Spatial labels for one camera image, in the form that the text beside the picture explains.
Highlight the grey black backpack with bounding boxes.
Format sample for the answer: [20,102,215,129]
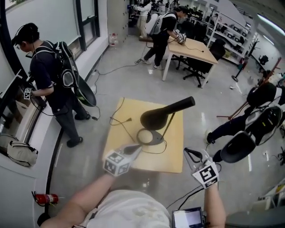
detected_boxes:
[220,106,284,164]

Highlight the black office chair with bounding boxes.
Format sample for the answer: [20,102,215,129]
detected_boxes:
[183,39,227,88]
[175,54,190,71]

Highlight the white low rack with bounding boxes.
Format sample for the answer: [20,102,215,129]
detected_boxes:
[251,182,285,210]

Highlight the person's right forearm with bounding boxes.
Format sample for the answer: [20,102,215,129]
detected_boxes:
[204,184,227,228]

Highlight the grey metal cabinet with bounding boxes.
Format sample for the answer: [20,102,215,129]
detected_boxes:
[107,0,129,42]

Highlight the large wooden desk white legs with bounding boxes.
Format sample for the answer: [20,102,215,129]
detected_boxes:
[162,37,219,89]

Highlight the black framed window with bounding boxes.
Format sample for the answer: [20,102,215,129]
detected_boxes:
[5,0,101,60]
[0,69,47,143]

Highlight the beige bag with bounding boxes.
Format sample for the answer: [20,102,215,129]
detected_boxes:
[7,140,39,167]

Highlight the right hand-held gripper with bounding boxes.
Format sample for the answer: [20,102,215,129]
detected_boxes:
[183,147,220,189]

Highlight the small black monitor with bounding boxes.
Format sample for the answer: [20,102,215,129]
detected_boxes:
[171,207,204,228]

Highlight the black desk lamp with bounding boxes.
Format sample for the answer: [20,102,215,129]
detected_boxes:
[110,96,196,155]

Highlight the white shelving unit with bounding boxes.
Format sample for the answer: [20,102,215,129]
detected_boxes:
[206,8,259,65]

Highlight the person's white shirt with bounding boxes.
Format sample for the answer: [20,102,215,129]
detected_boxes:
[79,189,172,228]

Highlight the small wooden table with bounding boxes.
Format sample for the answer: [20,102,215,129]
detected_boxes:
[102,97,184,174]

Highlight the red fire extinguisher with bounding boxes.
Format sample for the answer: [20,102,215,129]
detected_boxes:
[31,191,60,207]

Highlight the reddish-brown coat rack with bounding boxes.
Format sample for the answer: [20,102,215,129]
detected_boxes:
[216,57,282,121]

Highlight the black coat stand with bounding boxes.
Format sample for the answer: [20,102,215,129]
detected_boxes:
[231,37,261,83]

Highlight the person's left forearm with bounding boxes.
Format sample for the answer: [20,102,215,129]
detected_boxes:
[66,173,116,214]

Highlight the black floor cable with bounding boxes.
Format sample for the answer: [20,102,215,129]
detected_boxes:
[90,59,145,77]

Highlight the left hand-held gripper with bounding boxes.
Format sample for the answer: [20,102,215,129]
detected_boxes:
[104,144,143,177]

